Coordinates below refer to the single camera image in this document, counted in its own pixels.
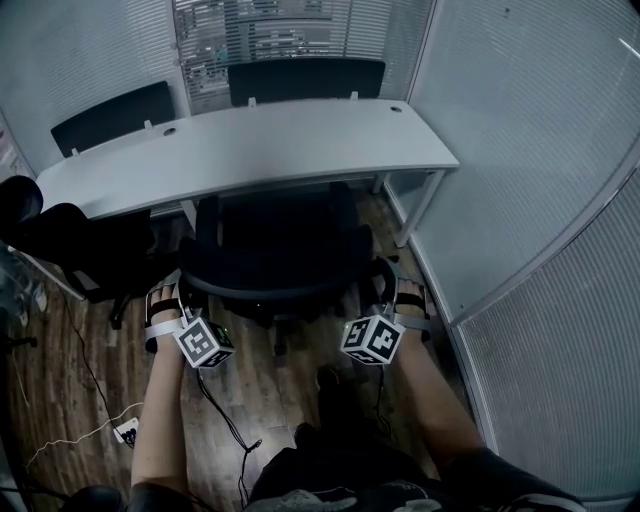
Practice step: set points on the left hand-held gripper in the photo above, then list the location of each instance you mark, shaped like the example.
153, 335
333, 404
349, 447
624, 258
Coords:
205, 342

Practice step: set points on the person's black printed shirt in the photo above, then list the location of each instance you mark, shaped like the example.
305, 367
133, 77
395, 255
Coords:
450, 480

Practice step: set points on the person's left forearm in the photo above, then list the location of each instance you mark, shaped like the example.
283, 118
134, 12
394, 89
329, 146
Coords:
160, 425

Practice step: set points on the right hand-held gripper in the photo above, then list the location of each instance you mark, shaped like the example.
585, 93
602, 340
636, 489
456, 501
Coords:
372, 340

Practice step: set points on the person's right forearm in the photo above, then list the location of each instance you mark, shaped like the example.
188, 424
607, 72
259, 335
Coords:
435, 400

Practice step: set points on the person's black shoe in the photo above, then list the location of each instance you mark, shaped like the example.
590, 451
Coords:
330, 390

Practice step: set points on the black headrest office chair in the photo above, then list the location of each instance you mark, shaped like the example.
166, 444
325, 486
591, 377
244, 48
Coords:
75, 235

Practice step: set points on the black desk divider panel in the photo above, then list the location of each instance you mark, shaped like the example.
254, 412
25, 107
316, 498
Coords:
305, 80
115, 117

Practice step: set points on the person's left hand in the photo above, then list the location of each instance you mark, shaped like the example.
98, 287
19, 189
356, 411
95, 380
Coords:
162, 295

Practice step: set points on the white power strip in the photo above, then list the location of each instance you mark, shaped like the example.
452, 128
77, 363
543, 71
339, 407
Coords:
127, 432

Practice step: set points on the white desk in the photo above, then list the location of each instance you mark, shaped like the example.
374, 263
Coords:
250, 145

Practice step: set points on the person's right hand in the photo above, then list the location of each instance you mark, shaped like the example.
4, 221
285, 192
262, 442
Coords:
412, 287

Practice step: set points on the window blinds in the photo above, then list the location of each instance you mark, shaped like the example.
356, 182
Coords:
280, 35

